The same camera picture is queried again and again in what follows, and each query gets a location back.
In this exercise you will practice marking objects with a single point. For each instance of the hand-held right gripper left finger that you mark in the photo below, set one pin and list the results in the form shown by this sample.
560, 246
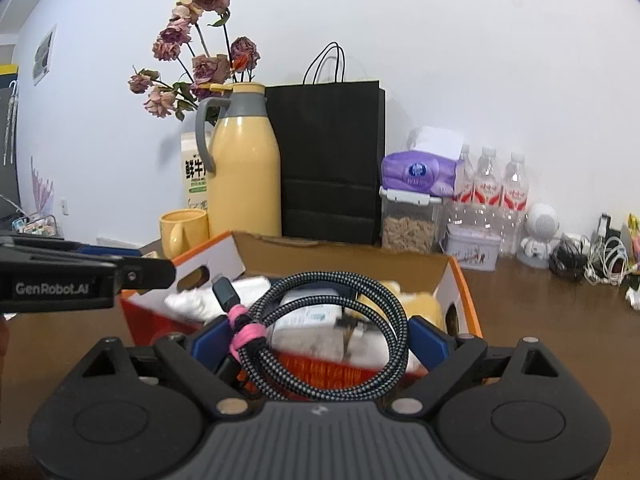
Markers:
212, 342

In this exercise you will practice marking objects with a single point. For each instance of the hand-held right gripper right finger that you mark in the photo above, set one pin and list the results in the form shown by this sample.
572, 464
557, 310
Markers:
430, 340

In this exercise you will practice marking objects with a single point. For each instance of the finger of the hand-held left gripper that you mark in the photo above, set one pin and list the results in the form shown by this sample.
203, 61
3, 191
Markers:
110, 251
150, 272

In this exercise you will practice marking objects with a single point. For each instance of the yellow white plush toy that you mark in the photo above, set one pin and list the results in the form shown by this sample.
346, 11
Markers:
425, 305

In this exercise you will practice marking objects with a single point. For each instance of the white cloth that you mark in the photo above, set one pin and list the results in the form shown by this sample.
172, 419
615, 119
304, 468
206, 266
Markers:
200, 302

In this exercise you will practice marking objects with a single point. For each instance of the clear plastic jar white label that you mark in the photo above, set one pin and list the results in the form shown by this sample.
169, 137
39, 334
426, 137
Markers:
305, 320

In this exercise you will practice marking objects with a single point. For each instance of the red pumpkin print cardboard box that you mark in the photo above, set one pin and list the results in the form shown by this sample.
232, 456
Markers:
350, 260

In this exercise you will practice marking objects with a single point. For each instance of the white flat box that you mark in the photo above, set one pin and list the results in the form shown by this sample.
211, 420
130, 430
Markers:
112, 241

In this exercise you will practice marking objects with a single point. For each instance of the yellow mug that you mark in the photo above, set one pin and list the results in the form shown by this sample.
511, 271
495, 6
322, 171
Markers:
185, 232

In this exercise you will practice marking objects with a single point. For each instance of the storage cart with items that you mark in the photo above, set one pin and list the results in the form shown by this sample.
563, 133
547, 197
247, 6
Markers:
35, 227

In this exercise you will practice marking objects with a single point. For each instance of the white tin box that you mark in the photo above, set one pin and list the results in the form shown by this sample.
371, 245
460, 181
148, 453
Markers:
470, 250

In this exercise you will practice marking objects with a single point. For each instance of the white milk carton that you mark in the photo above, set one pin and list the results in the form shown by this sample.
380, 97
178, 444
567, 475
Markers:
192, 180

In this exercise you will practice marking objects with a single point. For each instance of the clear snack container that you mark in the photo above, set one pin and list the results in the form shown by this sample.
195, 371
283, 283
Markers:
407, 230

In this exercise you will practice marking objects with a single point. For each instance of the yellow thermos jug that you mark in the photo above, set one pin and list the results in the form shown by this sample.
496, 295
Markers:
245, 175

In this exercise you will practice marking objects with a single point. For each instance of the red label water bottle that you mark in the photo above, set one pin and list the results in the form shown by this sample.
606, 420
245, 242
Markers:
465, 195
487, 190
515, 195

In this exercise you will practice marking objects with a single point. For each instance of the white robot toy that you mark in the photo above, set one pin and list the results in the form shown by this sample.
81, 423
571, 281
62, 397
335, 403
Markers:
542, 222

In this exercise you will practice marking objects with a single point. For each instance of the purple tissue pack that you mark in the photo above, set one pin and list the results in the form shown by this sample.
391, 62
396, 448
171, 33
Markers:
415, 172

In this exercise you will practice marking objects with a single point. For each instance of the black paper bag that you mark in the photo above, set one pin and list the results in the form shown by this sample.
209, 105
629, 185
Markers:
330, 160

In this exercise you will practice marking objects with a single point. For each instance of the small black device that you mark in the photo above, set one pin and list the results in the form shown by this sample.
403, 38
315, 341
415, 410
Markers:
605, 227

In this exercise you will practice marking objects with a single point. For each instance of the crumpled white tissue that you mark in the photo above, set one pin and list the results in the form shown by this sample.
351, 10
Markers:
634, 299

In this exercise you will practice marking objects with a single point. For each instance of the dried pink flower bouquet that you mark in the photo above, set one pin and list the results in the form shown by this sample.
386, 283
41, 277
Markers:
210, 67

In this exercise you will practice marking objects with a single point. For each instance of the colourful snack bag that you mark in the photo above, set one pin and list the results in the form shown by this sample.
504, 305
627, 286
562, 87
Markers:
635, 240

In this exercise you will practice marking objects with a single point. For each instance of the white wall socket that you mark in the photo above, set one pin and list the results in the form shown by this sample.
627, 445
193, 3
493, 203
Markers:
64, 206

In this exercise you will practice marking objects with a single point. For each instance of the purple coral wall decoration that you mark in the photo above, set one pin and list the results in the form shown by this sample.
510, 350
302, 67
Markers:
42, 190

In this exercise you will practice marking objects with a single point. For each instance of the framed wall picture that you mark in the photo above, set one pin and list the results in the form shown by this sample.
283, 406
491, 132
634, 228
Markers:
44, 55

